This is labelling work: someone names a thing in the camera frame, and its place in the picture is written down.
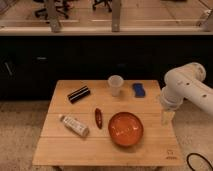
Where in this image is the grey metal post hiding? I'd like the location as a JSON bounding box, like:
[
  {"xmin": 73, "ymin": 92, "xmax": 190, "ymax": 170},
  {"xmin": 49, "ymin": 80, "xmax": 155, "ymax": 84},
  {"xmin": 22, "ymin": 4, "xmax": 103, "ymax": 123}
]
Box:
[
  {"xmin": 45, "ymin": 0, "xmax": 61, "ymax": 33},
  {"xmin": 196, "ymin": 9, "xmax": 213, "ymax": 32},
  {"xmin": 112, "ymin": 0, "xmax": 121, "ymax": 32}
]

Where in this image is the dark cabinet handle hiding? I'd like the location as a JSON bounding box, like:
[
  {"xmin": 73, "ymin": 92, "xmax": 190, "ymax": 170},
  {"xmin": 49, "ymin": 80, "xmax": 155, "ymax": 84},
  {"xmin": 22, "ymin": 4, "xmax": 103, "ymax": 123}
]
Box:
[{"xmin": 4, "ymin": 62, "xmax": 13, "ymax": 76}]

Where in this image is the black striped rectangular box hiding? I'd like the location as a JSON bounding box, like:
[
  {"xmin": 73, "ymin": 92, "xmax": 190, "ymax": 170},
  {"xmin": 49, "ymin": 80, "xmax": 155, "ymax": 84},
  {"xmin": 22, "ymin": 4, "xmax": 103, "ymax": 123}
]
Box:
[{"xmin": 67, "ymin": 86, "xmax": 90, "ymax": 103}]

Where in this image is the translucent plastic cup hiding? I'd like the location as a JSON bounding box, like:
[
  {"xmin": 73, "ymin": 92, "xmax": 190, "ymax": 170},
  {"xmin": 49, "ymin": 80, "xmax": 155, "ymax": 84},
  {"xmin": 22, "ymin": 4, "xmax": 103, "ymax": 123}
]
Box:
[{"xmin": 107, "ymin": 75, "xmax": 124, "ymax": 97}]

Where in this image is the black office chair right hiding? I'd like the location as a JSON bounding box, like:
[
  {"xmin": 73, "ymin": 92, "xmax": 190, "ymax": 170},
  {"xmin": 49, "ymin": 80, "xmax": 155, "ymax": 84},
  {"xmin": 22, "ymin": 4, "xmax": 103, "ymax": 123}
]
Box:
[{"xmin": 91, "ymin": 0, "xmax": 113, "ymax": 13}]

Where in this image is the black cable on floor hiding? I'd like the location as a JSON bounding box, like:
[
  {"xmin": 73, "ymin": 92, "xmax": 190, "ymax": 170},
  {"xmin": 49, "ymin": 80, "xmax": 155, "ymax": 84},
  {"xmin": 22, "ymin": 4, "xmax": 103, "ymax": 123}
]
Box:
[{"xmin": 186, "ymin": 152, "xmax": 213, "ymax": 171}]

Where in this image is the blue sponge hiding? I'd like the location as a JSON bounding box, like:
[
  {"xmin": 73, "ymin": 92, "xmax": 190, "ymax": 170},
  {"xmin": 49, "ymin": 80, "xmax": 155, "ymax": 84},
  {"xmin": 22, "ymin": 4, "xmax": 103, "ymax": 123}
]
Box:
[{"xmin": 132, "ymin": 83, "xmax": 145, "ymax": 98}]

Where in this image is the dark red chili pepper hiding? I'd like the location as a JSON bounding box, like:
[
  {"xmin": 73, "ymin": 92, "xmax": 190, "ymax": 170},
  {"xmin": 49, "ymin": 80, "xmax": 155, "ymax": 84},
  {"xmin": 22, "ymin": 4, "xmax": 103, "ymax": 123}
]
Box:
[{"xmin": 95, "ymin": 108, "xmax": 103, "ymax": 129}]

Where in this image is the black office chair left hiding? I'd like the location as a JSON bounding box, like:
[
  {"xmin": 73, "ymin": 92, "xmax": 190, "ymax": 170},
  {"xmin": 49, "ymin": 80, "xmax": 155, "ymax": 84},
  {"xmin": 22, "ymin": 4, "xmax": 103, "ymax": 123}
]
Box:
[{"xmin": 33, "ymin": 0, "xmax": 70, "ymax": 19}]

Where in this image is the white plastic bottle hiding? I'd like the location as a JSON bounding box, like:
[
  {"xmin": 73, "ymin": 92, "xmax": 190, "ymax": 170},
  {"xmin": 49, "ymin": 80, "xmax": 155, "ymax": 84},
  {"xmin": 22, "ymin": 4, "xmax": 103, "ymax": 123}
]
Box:
[{"xmin": 59, "ymin": 114, "xmax": 89, "ymax": 137}]

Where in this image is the grey metal post left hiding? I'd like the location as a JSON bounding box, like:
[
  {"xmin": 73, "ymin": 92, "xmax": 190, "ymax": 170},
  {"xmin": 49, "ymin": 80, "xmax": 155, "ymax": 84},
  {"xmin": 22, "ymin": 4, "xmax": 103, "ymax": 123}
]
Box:
[{"xmin": 45, "ymin": 0, "xmax": 61, "ymax": 33}]

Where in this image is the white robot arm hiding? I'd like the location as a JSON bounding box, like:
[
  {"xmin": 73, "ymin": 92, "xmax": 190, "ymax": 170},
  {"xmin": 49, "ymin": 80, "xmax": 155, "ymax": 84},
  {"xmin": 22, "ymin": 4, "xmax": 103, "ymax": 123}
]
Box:
[{"xmin": 159, "ymin": 62, "xmax": 213, "ymax": 125}]

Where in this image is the grey metal post middle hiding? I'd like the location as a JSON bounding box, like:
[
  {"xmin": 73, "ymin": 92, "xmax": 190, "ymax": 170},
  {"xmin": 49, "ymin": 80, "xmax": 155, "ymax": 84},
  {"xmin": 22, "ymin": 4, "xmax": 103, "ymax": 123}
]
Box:
[{"xmin": 112, "ymin": 0, "xmax": 121, "ymax": 32}]

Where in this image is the orange ceramic bowl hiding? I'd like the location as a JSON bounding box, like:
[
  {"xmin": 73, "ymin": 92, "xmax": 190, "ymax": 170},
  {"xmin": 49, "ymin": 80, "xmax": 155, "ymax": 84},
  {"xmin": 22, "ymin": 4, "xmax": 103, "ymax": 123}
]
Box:
[{"xmin": 108, "ymin": 112, "xmax": 144, "ymax": 147}]

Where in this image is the grey metal post right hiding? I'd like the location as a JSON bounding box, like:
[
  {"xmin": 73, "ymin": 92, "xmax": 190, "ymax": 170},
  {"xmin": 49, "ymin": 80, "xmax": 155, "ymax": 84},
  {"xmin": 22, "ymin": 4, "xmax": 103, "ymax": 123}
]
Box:
[{"xmin": 196, "ymin": 9, "xmax": 213, "ymax": 32}]

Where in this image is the black office chair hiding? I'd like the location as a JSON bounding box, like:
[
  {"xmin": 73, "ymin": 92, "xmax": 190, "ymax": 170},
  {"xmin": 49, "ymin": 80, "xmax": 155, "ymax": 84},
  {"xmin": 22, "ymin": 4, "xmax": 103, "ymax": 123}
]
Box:
[
  {"xmin": 33, "ymin": 0, "xmax": 70, "ymax": 19},
  {"xmin": 91, "ymin": 0, "xmax": 113, "ymax": 13}
]

